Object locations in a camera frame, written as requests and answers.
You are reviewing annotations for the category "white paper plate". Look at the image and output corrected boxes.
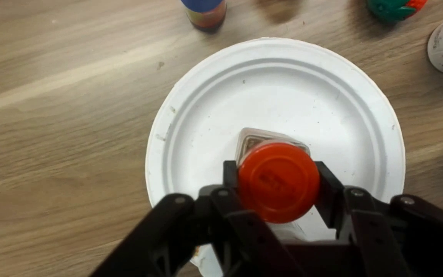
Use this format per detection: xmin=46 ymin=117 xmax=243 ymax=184
xmin=143 ymin=36 xmax=408 ymax=277

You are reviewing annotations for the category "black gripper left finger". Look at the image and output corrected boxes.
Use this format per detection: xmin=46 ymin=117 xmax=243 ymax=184
xmin=89 ymin=160 xmax=304 ymax=277

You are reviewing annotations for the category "red toy strawberry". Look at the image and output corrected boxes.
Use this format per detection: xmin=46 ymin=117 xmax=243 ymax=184
xmin=366 ymin=0 xmax=429 ymax=25

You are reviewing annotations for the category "spice bottle red lid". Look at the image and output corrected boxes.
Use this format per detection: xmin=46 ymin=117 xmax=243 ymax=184
xmin=235 ymin=127 xmax=323 ymax=225

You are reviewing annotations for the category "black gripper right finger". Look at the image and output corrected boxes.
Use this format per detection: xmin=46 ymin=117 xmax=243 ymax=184
xmin=312 ymin=160 xmax=443 ymax=277

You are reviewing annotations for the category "blue toy bottle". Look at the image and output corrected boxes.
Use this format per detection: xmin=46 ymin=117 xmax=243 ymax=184
xmin=180 ymin=0 xmax=229 ymax=33

